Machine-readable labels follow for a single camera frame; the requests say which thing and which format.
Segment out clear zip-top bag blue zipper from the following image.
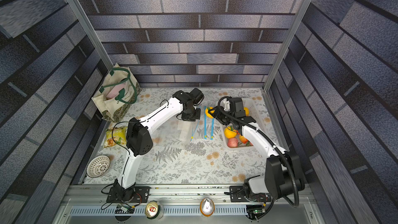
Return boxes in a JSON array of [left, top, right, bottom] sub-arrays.
[[151, 113, 204, 149]]

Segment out white plastic mesh basket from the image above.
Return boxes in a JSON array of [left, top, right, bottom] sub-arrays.
[[215, 96, 272, 157]]

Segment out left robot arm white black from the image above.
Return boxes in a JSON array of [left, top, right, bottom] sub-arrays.
[[114, 88, 204, 190]]

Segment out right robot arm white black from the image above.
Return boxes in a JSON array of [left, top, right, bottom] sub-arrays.
[[208, 96, 305, 207]]

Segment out pink peach bottom right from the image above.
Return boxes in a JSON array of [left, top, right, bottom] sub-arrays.
[[227, 138, 238, 148]]

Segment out yellow snack packet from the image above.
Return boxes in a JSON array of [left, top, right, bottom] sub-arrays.
[[103, 127, 127, 148]]

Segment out white round strainer bowl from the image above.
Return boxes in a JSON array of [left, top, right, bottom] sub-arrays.
[[86, 155, 110, 178]]

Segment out canvas tote bag green handles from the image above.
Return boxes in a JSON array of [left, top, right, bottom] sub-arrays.
[[91, 64, 141, 122]]

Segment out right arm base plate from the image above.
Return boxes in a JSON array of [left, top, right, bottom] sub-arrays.
[[227, 185, 272, 203]]

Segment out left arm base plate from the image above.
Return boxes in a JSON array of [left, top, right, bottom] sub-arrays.
[[106, 186, 150, 204]]

